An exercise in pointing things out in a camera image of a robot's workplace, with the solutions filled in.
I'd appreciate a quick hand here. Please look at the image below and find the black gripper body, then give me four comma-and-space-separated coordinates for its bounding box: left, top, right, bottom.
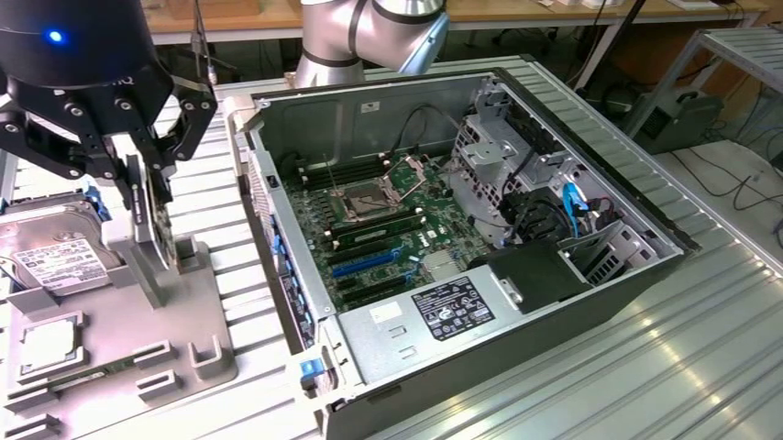
0, 0, 180, 135

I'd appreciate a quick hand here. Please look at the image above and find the graphics card with metal bracket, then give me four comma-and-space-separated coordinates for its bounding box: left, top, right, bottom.
109, 135, 178, 277

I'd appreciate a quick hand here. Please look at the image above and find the blue hard disk caddy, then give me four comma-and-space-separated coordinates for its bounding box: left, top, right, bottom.
80, 179, 112, 222

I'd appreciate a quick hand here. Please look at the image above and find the silver hard disk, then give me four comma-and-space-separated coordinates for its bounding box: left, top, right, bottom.
0, 192, 128, 297

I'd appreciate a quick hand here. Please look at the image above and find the thin locking lever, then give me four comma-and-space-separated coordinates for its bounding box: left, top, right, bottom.
325, 161, 344, 199

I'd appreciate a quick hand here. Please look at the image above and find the CPU socket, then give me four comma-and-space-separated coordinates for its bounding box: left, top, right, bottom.
332, 182, 407, 226

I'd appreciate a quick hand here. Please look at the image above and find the metal socket cover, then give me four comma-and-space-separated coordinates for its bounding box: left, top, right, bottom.
380, 154, 435, 204

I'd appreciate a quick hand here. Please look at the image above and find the RAM stick with black label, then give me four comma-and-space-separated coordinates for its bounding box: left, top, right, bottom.
333, 214, 424, 245

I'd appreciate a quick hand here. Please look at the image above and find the grey parts rack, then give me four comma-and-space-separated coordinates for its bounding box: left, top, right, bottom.
0, 217, 240, 440

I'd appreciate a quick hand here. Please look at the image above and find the silver CPU chip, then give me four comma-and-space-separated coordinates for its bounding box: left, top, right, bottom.
20, 320, 85, 369

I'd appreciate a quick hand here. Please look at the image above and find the blue expansion slot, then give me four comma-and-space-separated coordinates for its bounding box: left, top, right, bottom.
329, 253, 397, 279

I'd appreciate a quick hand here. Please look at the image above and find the green motherboard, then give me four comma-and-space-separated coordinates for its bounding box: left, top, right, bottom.
277, 153, 492, 314

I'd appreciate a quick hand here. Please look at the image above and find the green RAM stick bare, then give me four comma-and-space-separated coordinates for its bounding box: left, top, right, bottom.
45, 357, 137, 391

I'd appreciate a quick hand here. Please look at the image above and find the silver drive cage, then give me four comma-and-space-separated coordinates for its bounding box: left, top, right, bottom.
449, 112, 592, 230

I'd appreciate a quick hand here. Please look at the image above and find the silver chipset heat sink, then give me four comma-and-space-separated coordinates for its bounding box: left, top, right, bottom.
421, 254, 461, 281

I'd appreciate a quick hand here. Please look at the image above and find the grey power supply unit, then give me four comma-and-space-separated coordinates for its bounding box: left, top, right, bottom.
333, 264, 528, 387

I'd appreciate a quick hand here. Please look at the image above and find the wooden desk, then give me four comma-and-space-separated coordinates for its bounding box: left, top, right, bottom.
142, 0, 769, 45

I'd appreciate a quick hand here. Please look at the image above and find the black plastic air shroud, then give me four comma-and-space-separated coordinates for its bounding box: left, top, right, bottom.
467, 240, 596, 316

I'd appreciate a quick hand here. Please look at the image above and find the open black PC case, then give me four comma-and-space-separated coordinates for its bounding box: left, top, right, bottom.
229, 66, 703, 440

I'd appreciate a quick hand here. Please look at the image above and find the metal slat shelf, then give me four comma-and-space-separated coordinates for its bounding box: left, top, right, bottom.
627, 27, 783, 138

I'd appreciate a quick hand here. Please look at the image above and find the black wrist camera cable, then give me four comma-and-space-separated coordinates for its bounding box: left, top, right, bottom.
189, 0, 217, 87

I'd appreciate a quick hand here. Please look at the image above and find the black looped wire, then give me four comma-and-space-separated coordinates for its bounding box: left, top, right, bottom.
389, 104, 459, 158

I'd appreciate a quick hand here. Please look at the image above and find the black disk power wire bundle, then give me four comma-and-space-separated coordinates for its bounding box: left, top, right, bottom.
497, 187, 580, 245

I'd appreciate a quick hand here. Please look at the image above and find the blue flat disk wire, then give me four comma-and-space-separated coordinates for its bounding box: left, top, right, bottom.
559, 181, 593, 240

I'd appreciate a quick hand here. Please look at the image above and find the black box machine with handle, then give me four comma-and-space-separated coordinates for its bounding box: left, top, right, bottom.
635, 89, 728, 156

